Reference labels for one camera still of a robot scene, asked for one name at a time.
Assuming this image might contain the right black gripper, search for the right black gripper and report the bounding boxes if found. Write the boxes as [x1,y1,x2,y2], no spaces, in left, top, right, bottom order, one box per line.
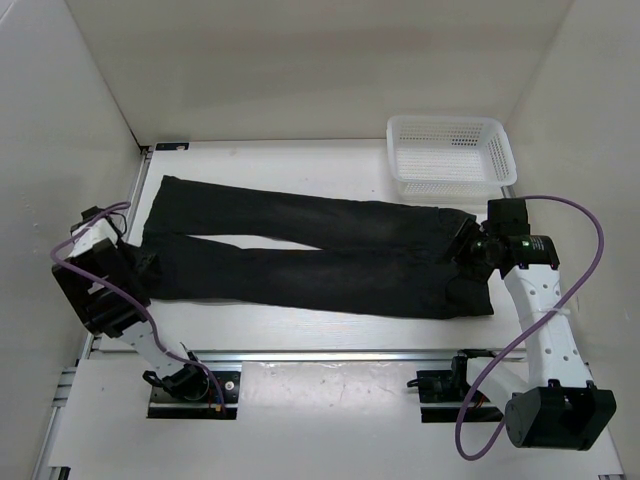
[435,218,498,286]

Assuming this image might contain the black trousers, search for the black trousers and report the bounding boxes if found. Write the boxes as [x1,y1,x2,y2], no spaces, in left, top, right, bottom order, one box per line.
[140,176,493,320]

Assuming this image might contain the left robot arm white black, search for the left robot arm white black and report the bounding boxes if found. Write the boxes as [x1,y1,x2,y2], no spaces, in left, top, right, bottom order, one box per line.
[50,201,219,402]

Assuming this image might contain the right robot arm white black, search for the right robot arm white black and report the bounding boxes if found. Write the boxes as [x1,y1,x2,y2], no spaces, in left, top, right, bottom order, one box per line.
[445,197,617,461]

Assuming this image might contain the white perforated plastic basket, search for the white perforated plastic basket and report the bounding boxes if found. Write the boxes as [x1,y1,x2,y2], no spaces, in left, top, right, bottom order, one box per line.
[386,115,517,203]

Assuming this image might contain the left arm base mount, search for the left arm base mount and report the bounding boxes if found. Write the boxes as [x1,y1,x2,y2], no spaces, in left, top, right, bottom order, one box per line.
[142,365,241,420]

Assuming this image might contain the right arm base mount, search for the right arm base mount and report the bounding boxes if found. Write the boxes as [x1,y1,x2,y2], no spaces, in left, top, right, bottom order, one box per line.
[406,349,503,424]

